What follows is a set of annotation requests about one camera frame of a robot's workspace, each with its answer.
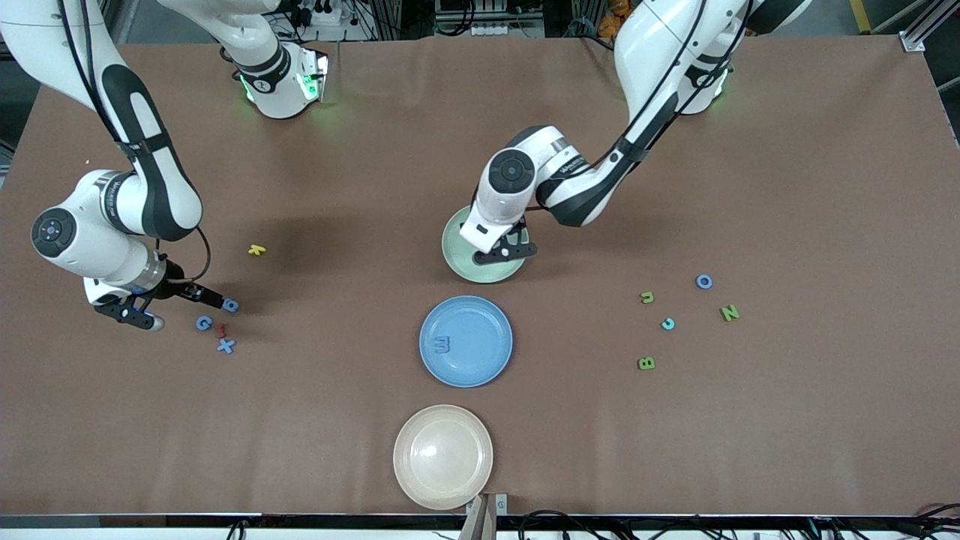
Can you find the white power strip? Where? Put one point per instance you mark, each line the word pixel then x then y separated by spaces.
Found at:
pixel 322 13
pixel 510 30

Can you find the blue plate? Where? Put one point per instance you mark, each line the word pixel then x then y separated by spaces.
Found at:
pixel 472 367

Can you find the yellow foam letter K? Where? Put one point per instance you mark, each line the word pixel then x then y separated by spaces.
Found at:
pixel 256 250

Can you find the blue foam letter E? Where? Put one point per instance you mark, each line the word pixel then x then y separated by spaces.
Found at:
pixel 447 345

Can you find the aluminium frame profile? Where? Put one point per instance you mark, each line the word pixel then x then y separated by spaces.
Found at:
pixel 919 37

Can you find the table cover mat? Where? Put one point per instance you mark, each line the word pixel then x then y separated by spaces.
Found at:
pixel 600 450

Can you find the green foam letter B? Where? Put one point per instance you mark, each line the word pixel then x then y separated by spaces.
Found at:
pixel 646 363

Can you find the blue foam letter X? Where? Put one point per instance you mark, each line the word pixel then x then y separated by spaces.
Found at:
pixel 226 346

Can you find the beige plate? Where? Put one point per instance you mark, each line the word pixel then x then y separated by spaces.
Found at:
pixel 442 465

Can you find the bag of orange fruit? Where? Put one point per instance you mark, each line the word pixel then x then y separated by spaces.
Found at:
pixel 609 26

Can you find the blue foam number 6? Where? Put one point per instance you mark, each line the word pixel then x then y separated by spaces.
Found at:
pixel 231 307

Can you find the blue foam letter G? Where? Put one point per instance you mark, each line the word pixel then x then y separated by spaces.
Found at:
pixel 198 323

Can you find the green foam letter N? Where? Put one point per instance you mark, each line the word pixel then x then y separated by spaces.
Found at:
pixel 730 313

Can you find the small metal bracket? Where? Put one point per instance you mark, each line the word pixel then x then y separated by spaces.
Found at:
pixel 500 506

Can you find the light green plate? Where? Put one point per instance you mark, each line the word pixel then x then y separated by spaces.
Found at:
pixel 495 274

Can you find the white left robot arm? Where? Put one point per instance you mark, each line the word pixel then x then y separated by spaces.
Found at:
pixel 652 45

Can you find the blue foam letter O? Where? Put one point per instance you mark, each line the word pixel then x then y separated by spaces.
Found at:
pixel 698 281

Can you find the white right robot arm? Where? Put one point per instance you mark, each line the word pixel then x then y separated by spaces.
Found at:
pixel 45 37

